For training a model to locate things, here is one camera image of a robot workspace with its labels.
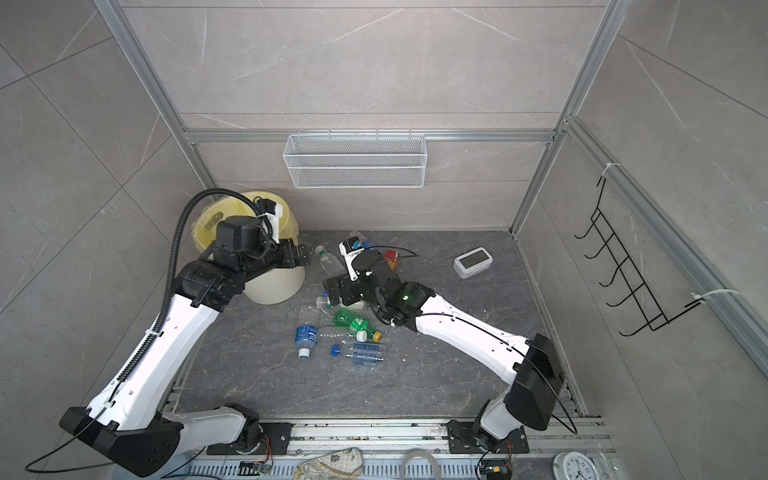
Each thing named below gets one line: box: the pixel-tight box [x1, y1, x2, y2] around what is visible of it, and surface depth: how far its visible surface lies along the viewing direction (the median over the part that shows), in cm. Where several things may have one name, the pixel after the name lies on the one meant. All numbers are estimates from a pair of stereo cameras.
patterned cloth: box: [294, 447, 364, 480], surface depth 69 cm
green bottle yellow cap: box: [333, 308, 383, 343], surface depth 90 cm
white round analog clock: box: [552, 451, 599, 480], surface depth 69 cm
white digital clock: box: [453, 247, 494, 279], surface depth 108 cm
